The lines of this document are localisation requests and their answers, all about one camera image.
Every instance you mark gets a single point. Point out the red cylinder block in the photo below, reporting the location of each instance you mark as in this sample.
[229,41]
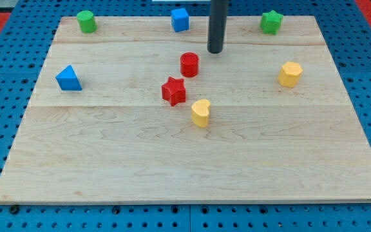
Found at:
[189,64]

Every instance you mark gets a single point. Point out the yellow heart block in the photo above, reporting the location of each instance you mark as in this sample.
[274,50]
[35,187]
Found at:
[200,112]

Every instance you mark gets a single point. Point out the green star block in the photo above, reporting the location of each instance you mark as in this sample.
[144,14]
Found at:
[270,22]

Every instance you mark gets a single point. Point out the light wooden board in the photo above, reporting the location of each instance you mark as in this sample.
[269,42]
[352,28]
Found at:
[117,142]

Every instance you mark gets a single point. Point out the green cylinder block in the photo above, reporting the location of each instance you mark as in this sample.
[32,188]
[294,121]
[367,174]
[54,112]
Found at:
[86,21]

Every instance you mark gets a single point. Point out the yellow hexagon block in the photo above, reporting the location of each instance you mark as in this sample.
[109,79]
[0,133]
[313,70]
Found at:
[290,74]

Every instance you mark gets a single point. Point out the blue triangle block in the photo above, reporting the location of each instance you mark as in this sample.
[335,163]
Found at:
[67,80]

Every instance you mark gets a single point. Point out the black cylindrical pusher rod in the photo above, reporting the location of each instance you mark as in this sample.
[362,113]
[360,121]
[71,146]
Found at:
[217,24]

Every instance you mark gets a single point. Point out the red star block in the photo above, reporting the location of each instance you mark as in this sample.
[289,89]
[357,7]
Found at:
[174,91]

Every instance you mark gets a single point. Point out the blue cube block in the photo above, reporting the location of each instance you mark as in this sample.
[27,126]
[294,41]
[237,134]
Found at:
[180,20]

